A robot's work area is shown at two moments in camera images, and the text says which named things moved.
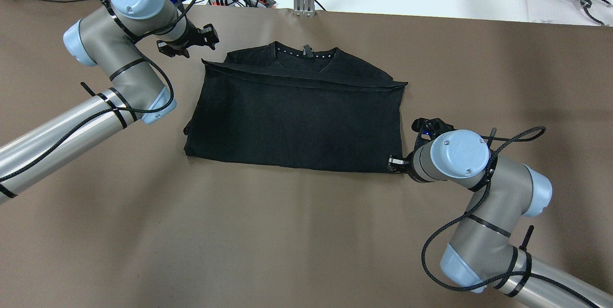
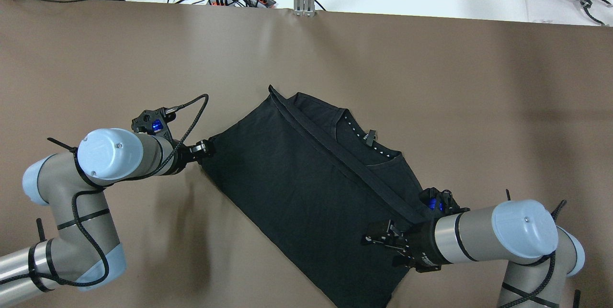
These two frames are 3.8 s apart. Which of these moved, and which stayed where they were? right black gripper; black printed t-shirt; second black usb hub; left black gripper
Moved: right black gripper; black printed t-shirt; left black gripper
Stayed: second black usb hub
